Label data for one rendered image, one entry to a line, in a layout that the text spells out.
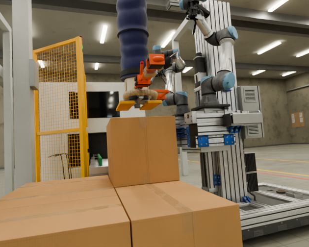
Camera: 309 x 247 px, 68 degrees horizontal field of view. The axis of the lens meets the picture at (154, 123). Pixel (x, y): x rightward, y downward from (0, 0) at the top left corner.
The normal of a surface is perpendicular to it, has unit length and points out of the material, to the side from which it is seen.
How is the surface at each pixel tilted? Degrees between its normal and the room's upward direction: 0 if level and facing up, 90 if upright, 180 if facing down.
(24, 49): 90
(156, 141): 90
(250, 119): 90
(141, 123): 90
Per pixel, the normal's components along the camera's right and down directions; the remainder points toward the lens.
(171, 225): 0.26, -0.09
